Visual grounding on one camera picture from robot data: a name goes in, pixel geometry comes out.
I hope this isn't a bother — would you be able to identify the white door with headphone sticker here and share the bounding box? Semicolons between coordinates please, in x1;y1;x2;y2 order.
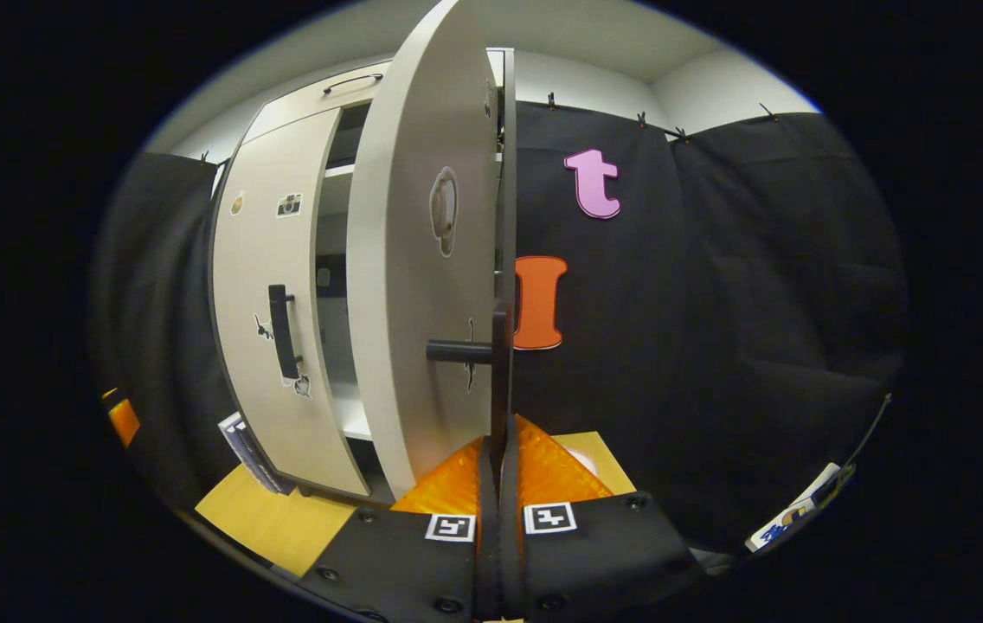
346;0;515;501

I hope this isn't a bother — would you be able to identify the black door handle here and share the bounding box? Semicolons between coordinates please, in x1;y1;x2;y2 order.
427;299;515;472
267;284;303;382

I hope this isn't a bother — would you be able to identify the thin black flap handle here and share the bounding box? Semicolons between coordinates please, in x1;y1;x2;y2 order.
323;73;385;95

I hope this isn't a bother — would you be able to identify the white double-door shoe cabinet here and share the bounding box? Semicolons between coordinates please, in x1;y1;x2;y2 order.
210;0;517;504

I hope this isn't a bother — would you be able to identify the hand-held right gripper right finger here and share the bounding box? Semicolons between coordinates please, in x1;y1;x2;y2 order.
498;415;709;622

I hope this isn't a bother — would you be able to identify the black backdrop cloth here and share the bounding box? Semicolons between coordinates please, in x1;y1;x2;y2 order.
89;100;912;555

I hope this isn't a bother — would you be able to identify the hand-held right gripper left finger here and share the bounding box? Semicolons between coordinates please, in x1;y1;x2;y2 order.
297;435;503;623

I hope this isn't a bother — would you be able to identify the white colourful printed sheet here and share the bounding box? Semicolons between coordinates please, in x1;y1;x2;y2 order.
745;462;858;555

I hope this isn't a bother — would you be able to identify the white book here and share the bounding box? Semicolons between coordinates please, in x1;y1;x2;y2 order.
218;412;295;496

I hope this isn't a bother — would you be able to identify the white cabinet top flap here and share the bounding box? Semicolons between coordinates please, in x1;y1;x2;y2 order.
241;61;393;144

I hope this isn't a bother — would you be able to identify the white door with camera sticker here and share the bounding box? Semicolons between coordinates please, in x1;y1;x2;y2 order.
210;108;371;498

